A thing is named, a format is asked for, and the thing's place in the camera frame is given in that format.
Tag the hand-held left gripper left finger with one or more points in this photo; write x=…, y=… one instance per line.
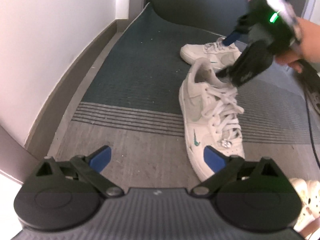
x=101, y=157

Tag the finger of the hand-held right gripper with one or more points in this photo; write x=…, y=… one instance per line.
x=250, y=62
x=231, y=38

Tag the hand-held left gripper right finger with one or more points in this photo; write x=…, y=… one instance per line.
x=215, y=158

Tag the cream sneaker with grey swoosh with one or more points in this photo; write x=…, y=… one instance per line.
x=200, y=120
x=197, y=51

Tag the person's right hand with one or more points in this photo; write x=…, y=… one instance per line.
x=307, y=42

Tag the dark grey door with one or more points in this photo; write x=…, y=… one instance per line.
x=200, y=0

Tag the dark green striped doormat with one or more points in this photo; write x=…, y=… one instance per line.
x=140, y=75

